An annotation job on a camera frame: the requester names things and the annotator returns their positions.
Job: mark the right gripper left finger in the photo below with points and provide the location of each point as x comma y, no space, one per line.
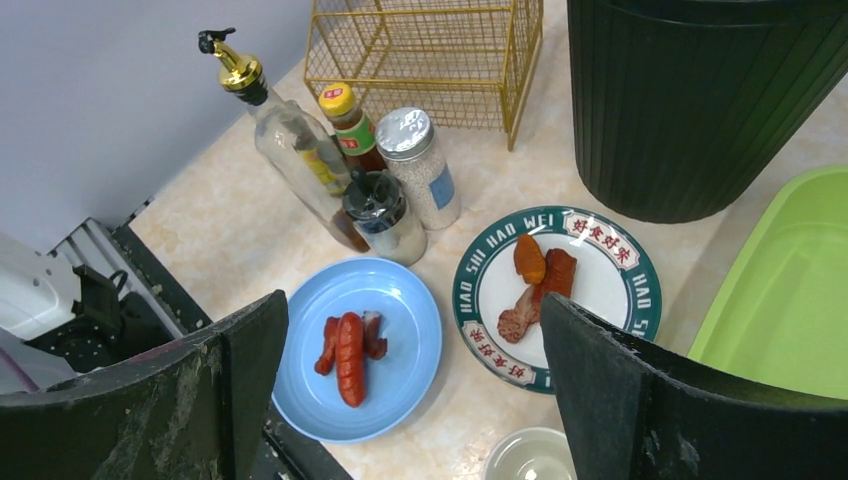
192,408

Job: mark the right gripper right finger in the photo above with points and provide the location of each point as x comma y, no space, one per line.
634,410

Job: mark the black lid seasoning jar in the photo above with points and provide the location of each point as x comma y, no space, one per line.
377,206

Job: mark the sauce bottle yellow cap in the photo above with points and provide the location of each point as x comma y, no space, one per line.
355,131

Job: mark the silver lid spice jar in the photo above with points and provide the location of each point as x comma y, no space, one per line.
406,138

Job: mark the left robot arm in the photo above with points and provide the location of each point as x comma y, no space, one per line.
57,320

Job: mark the pink cup white inside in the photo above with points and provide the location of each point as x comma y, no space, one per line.
533,453

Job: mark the white plate green rim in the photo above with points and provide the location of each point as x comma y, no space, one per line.
615,279

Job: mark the roasted meat pieces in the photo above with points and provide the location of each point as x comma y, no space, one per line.
550,272

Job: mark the red sausage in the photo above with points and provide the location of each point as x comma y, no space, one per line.
348,341

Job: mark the green plastic tray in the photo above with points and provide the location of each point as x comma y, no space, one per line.
780,315

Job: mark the blue plastic plate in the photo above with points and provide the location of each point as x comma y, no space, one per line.
410,321

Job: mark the black plastic trash bin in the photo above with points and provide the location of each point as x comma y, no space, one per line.
679,105

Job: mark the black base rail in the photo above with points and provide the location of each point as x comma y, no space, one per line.
282,453

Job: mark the gold wire basket rack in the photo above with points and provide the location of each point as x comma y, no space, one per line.
468,64

